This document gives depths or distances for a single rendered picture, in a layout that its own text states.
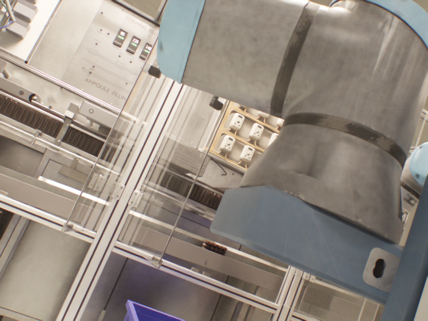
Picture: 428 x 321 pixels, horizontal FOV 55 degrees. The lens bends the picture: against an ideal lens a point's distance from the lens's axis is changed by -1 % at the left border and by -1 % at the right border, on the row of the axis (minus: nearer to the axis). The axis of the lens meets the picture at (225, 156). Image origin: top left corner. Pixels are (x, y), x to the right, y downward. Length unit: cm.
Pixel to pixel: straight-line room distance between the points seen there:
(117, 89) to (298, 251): 198
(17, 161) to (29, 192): 53
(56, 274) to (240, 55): 168
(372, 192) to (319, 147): 7
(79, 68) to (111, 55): 18
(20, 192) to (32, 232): 31
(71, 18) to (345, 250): 214
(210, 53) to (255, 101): 8
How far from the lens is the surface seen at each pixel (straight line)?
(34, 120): 194
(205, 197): 199
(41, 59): 235
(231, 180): 231
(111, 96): 230
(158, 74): 136
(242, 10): 51
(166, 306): 213
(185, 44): 52
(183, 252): 182
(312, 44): 48
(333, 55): 48
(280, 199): 39
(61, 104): 221
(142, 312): 162
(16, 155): 228
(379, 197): 44
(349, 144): 44
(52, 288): 206
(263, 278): 197
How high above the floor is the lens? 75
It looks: 11 degrees up
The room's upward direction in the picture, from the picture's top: 23 degrees clockwise
